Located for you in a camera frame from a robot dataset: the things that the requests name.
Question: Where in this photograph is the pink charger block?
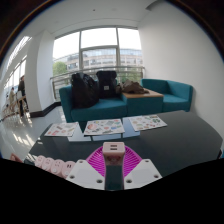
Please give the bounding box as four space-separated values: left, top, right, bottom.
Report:
102 141 126 170

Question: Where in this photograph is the sticker sheet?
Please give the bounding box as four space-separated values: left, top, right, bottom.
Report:
44 122 80 138
83 118 126 136
127 114 168 132

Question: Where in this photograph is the black backpack with label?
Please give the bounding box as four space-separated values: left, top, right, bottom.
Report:
95 70 118 99

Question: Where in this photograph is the brown jacket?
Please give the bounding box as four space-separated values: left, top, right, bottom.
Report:
115 79 150 95

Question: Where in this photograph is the wooden sofa side table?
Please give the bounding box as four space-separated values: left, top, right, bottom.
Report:
121 89 164 100

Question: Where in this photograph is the metal window railing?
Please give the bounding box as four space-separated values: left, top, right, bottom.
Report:
49 65 146 101

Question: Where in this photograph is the large black backpack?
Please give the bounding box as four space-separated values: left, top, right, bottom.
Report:
70 72 100 109

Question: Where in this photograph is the pink power strip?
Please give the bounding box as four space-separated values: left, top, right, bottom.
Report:
34 154 77 179

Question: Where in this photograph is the teal sectional sofa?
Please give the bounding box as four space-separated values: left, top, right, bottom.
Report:
59 78 194 124

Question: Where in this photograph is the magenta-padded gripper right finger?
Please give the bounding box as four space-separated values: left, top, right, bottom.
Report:
123 148 164 191

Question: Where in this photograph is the person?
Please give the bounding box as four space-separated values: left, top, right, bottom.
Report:
8 87 17 113
17 75 28 118

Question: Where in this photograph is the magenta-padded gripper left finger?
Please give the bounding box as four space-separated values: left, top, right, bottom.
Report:
65 148 108 191

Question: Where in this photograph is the group of wooden chairs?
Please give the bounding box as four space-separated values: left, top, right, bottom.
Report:
1 96 28 119

